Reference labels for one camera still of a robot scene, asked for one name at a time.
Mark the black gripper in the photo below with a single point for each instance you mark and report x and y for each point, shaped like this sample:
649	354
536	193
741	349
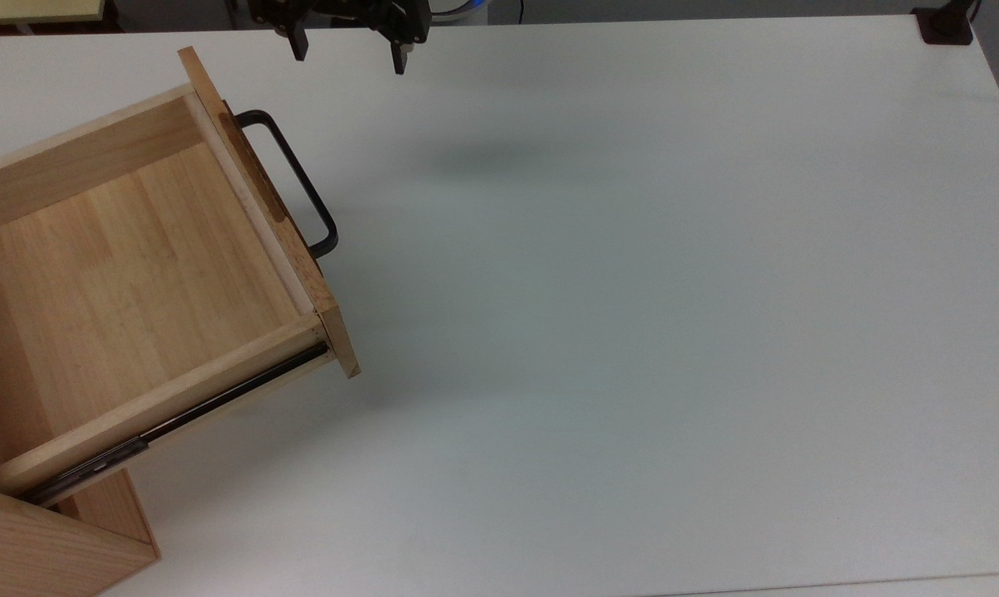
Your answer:
341	8

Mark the wooden drawer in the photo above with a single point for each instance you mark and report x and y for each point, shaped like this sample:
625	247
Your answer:
134	274

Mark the wooden cabinet frame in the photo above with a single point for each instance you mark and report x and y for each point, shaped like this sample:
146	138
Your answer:
43	539

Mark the light wooden table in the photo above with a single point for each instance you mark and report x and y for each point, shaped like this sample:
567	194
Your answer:
35	10

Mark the black table clamp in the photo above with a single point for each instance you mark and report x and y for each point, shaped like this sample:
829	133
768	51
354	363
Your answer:
945	23

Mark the black metal drawer slide rail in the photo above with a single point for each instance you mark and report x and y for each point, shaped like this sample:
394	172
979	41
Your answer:
176	423

